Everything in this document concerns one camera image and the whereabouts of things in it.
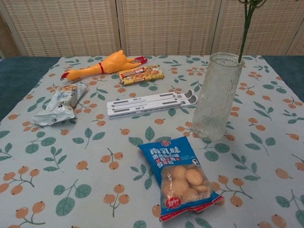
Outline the yellow rubber chicken toy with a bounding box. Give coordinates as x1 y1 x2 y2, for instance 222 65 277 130
60 49 148 82

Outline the blue cookie bag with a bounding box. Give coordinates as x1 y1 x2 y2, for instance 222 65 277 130
137 135 225 223

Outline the floral leaf print tablecloth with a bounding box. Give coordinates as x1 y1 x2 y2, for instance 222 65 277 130
0 55 304 228

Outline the yellow curry box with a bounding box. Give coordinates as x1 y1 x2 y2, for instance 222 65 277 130
118 64 165 86

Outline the blue table cover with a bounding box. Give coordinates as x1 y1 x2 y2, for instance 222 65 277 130
0 56 304 122

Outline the clear textured glass vase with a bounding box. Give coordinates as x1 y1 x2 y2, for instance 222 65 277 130
191 52 246 141

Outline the woven bamboo screen panel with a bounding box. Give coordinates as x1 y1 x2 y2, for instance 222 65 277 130
117 0 220 57
285 27 304 57
0 15 21 58
0 0 121 57
213 0 304 57

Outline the white folding stand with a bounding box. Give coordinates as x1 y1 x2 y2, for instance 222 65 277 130
106 89 199 119

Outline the silver snack bag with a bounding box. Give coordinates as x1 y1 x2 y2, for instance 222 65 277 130
32 82 89 126

